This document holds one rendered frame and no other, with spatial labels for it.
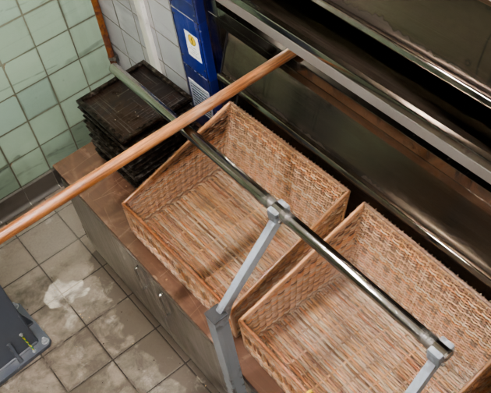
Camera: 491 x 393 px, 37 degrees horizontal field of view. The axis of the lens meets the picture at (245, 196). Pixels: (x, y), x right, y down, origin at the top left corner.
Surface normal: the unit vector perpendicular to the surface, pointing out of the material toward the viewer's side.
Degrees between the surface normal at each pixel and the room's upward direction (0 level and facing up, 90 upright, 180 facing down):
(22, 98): 90
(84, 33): 90
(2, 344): 90
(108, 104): 0
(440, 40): 70
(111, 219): 0
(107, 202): 0
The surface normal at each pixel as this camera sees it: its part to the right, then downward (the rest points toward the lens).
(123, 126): -0.11, -0.64
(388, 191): -0.77, 0.29
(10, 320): 0.68, 0.51
